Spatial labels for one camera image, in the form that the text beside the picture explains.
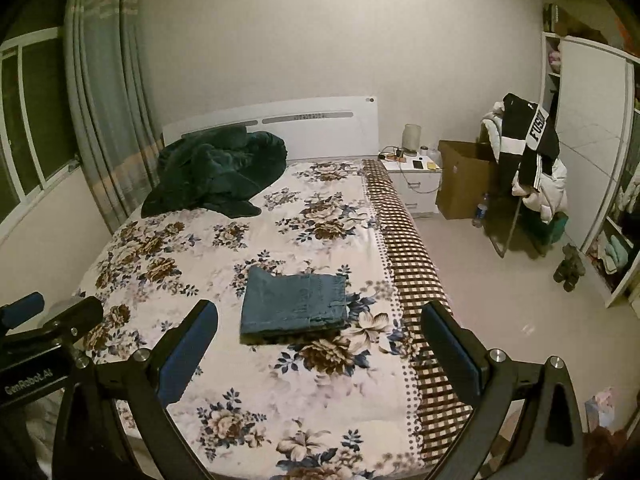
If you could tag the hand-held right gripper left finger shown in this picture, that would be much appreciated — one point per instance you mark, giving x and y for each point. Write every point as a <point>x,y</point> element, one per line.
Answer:
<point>192,350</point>

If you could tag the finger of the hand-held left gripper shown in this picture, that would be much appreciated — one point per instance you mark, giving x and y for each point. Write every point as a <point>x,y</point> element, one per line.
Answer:
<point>20,308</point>
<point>80,316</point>

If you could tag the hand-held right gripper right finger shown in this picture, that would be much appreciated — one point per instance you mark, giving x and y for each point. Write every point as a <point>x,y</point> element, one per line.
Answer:
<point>452,347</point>

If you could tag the light blue jeans pants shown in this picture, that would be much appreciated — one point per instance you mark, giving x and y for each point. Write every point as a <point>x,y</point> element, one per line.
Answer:
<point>295,300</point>

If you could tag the dark blue folded jeans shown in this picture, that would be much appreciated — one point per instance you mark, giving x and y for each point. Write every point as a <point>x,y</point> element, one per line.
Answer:
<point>280,337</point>

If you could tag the floral bedspread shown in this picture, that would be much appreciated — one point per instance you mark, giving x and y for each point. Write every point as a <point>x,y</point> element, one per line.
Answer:
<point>200,260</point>

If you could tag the plastic water bottle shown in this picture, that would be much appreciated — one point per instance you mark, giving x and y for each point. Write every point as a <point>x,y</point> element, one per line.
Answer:
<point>480,212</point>

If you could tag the dark green plush slippers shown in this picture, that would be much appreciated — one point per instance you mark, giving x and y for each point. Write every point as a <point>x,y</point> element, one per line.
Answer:
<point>570,267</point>

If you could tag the white nightstand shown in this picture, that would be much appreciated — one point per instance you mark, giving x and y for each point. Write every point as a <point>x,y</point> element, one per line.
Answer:
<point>415,195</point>

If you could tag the green storage box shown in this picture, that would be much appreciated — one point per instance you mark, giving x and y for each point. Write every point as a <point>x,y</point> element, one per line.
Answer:
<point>556,227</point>

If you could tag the pink patterned bag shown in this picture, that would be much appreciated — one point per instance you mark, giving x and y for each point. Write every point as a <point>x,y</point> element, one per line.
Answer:
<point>601,407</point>

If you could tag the large brown cardboard box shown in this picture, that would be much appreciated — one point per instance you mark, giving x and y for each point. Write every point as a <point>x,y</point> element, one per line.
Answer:
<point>460,185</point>

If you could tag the dark green jacket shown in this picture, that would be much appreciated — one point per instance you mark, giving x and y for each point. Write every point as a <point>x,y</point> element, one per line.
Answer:
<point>210,170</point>

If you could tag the pale green folded clothes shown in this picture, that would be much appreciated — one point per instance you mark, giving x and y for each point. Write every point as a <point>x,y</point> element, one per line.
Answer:
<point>614,255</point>

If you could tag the window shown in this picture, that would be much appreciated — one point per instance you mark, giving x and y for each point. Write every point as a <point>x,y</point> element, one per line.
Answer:
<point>30,110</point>

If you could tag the beige table lamp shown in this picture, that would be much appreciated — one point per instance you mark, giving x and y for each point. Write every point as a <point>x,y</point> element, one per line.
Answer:
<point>411,139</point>

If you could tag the black and white jacket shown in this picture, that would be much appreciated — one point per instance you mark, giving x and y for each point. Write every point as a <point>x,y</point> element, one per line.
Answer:
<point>515,132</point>

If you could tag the grey-green striped curtain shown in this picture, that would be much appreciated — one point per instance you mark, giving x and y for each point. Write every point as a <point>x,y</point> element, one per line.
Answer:
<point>100,85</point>

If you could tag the white wardrobe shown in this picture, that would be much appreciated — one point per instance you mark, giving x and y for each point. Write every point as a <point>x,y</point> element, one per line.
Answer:
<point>590,125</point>

